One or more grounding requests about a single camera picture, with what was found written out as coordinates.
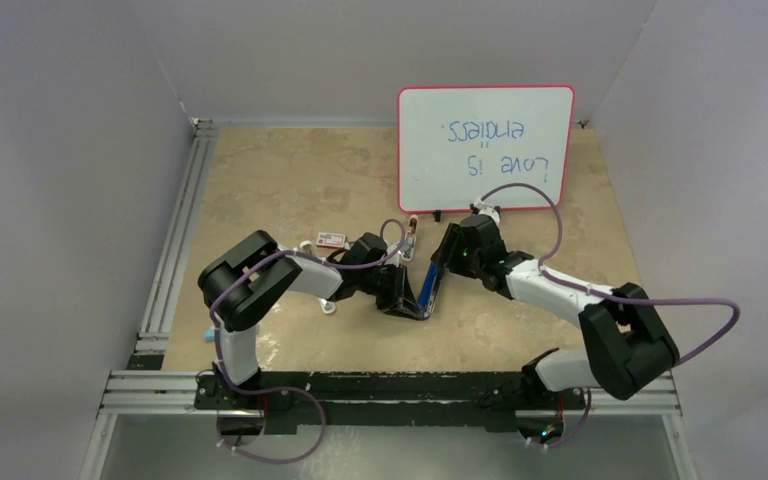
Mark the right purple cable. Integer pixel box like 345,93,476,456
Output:
473,182,742,450

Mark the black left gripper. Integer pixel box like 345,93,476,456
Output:
357,263,422,320

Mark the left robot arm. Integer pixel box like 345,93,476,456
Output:
197,230,426,409

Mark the blue lighter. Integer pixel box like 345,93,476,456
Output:
418,262,445,320

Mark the front aluminium rail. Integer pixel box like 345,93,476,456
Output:
100,370,680,415

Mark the pink white eraser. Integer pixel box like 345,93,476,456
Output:
401,214,419,262

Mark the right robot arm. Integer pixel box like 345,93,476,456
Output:
432,214,680,407

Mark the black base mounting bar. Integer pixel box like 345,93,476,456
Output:
193,371,586,435

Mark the purple cable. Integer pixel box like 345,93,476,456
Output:
208,219,330,464
473,182,742,450

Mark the pink framed whiteboard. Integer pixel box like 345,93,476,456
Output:
397,85,576,213

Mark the aluminium rail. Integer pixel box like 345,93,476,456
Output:
135,119,219,353
100,370,680,415

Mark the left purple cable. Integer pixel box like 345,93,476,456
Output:
208,219,330,464

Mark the left aluminium rail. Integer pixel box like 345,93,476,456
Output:
135,119,219,353

